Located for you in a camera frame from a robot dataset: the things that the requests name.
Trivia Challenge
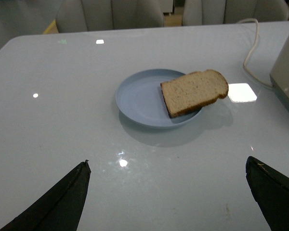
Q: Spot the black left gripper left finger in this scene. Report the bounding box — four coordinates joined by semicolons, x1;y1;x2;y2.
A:
1;160;91;231

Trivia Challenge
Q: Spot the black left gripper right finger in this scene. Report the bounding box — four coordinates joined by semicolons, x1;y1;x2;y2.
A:
246;156;289;231

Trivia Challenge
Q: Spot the slice of bread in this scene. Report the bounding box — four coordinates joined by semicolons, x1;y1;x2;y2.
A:
160;69;229;118

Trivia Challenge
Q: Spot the light blue plate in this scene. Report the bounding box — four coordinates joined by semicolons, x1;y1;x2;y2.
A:
116;69;201;129

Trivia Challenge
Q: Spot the left grey upholstered chair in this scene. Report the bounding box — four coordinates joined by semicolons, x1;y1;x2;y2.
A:
55;0;164;33

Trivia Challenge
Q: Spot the grey upholstered chair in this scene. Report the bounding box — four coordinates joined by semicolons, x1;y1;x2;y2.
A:
182;0;289;26
55;0;164;33

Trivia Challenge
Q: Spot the right grey upholstered chair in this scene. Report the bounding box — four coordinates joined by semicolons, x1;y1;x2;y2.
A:
182;0;289;26

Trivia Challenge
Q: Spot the white toaster power cable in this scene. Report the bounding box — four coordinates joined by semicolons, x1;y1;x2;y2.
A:
236;18;273;89

